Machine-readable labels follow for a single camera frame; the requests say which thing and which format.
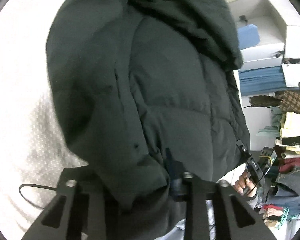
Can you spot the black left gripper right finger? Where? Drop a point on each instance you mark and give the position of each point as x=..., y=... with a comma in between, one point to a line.
x=216, y=211

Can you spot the white wardrobe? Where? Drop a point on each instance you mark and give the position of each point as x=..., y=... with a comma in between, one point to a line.
x=279, y=28

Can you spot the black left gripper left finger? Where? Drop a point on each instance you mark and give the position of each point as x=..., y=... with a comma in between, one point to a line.
x=82, y=206

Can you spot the black puffer jacket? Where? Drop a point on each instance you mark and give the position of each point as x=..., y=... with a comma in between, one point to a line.
x=135, y=80

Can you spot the person's right hand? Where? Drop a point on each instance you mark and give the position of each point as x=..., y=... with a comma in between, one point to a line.
x=246, y=187

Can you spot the brown checked scarf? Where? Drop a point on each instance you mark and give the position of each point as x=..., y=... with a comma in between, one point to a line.
x=287, y=101

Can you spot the blue curtain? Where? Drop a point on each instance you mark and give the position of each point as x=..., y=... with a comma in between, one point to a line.
x=263, y=80

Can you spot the grey bed duvet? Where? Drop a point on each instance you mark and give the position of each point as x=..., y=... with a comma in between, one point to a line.
x=40, y=167

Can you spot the pile of folded clothes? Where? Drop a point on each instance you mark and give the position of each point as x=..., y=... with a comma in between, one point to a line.
x=279, y=198

